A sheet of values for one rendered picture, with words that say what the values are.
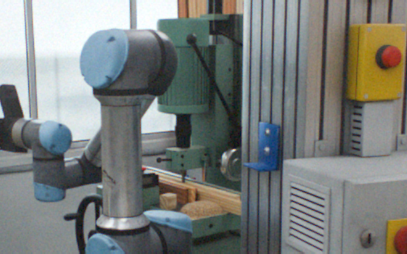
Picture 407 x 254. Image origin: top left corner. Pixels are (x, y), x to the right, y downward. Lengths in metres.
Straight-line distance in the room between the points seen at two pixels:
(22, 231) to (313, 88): 2.51
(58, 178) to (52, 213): 1.98
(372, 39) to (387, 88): 0.09
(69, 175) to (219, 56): 0.85
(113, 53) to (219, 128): 1.04
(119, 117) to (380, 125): 0.51
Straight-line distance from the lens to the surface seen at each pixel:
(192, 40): 2.14
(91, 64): 1.39
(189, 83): 2.23
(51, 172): 1.62
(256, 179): 1.42
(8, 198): 3.49
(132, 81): 1.37
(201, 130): 2.38
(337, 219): 1.11
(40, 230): 3.60
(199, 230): 2.09
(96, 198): 2.16
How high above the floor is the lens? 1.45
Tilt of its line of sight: 11 degrees down
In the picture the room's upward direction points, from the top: straight up
